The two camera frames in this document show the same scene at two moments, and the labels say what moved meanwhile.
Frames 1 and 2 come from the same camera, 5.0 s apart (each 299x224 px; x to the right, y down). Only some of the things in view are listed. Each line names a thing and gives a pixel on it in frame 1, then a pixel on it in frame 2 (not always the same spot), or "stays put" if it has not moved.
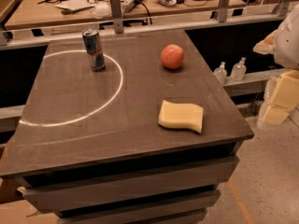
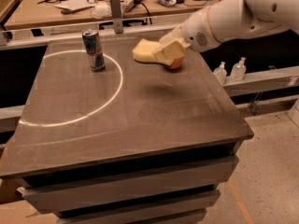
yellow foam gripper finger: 266,45 to 175,35
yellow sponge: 180,115 to 144,49
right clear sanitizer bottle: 238,70 stays put
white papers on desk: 76,4 stays put
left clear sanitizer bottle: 220,73 stays put
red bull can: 92,41 stays put
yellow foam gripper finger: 283,98 to 170,52
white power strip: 134,0 stays put
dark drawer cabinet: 89,147 stays put
